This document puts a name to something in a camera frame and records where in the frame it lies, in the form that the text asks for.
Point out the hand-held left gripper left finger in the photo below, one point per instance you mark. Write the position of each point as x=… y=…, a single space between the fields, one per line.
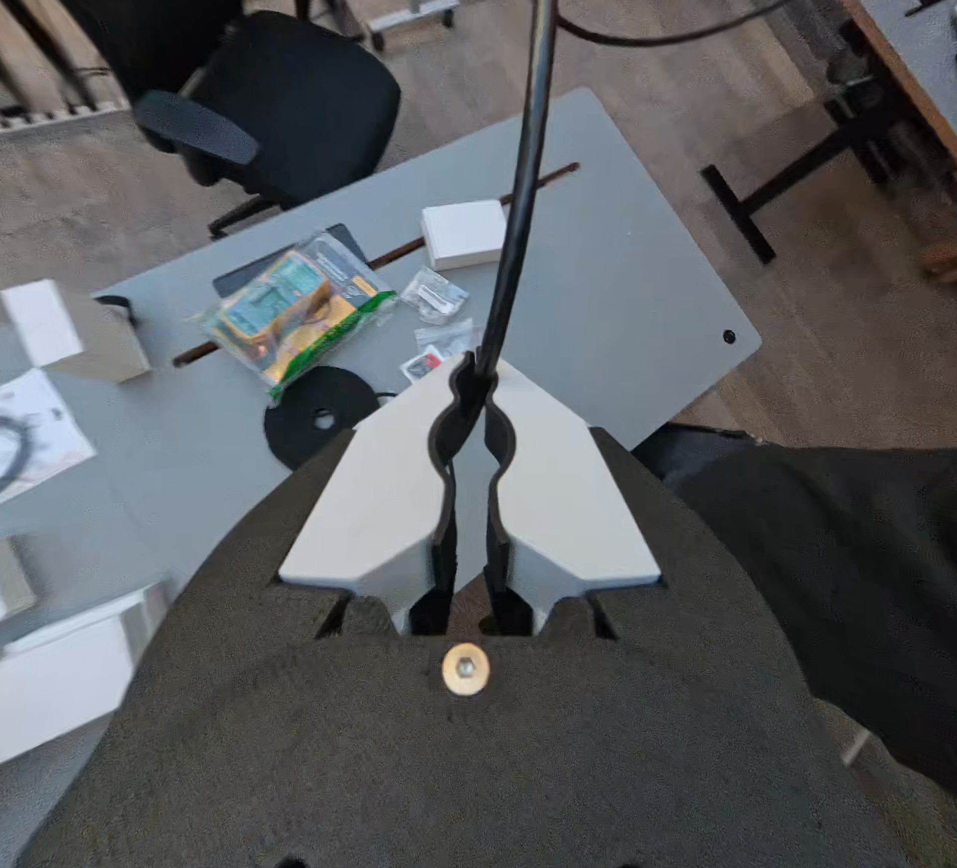
x=374 y=509

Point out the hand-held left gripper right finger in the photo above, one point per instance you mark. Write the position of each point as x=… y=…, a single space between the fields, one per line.
x=576 y=509

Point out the grey desk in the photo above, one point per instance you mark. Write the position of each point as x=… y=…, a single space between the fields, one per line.
x=897 y=46
x=613 y=247

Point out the black metal desk foot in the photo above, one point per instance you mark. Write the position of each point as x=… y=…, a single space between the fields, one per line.
x=736 y=210

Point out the black hook-and-loop tape roll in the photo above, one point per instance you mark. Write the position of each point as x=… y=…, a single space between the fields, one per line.
x=299 y=404

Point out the person's dark pants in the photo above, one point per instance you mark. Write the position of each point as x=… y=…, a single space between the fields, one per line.
x=688 y=446

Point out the card with red connectors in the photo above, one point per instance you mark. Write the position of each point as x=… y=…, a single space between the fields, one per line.
x=422 y=366

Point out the clear plastic bag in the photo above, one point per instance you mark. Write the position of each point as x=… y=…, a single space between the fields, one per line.
x=433 y=296
x=448 y=339

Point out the packaged yellow multimeter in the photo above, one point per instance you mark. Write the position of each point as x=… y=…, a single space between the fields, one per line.
x=291 y=307

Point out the white cardboard box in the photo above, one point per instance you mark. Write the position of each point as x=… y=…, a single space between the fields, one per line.
x=463 y=233

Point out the person's black shirt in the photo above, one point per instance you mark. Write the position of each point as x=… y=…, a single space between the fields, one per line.
x=860 y=584

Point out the white paper sheet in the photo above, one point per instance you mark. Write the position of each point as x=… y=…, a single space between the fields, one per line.
x=52 y=434

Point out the large white box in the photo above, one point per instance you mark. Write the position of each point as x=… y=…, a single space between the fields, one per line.
x=60 y=681

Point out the white and beige box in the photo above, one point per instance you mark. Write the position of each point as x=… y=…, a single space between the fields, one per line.
x=45 y=322

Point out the black office chair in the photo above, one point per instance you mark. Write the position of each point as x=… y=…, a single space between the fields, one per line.
x=299 y=105

